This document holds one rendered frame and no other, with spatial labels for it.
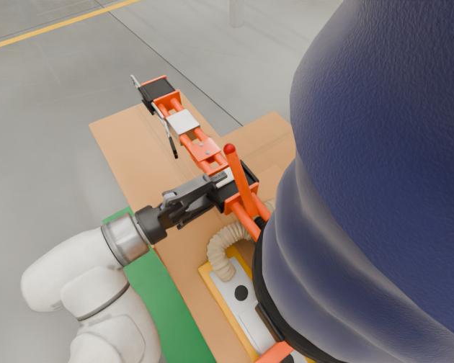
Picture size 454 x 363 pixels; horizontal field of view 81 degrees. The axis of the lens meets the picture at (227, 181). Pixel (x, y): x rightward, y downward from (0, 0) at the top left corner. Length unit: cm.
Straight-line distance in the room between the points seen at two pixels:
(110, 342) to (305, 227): 41
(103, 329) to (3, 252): 180
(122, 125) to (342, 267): 104
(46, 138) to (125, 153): 176
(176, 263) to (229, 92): 224
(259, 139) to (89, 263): 122
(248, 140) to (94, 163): 132
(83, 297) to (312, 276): 42
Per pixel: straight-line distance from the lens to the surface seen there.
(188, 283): 64
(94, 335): 54
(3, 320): 213
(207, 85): 282
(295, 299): 28
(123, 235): 52
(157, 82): 80
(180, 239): 67
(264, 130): 162
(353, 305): 19
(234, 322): 61
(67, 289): 54
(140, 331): 57
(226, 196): 55
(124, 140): 108
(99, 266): 53
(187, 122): 68
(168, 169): 95
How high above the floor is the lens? 170
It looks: 57 degrees down
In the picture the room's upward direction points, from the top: straight up
